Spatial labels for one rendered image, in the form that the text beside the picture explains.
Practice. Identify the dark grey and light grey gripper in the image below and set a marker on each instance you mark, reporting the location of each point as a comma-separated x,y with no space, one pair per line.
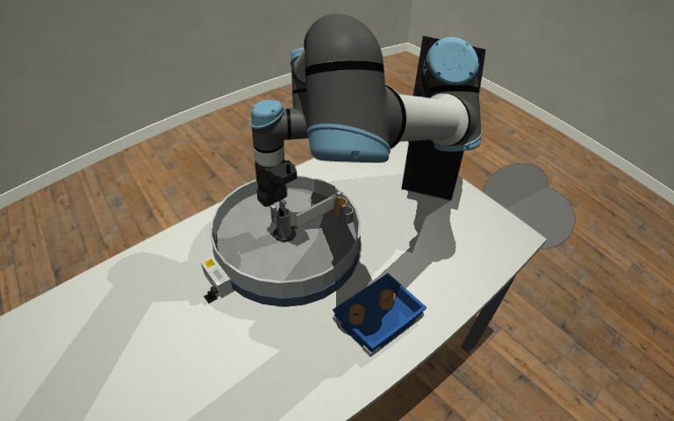
268,167

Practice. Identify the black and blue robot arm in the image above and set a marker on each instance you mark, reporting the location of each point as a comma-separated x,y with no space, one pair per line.
352,115

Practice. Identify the bronze bushing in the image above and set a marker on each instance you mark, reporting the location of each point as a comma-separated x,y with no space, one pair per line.
357,308
386,294
338,203

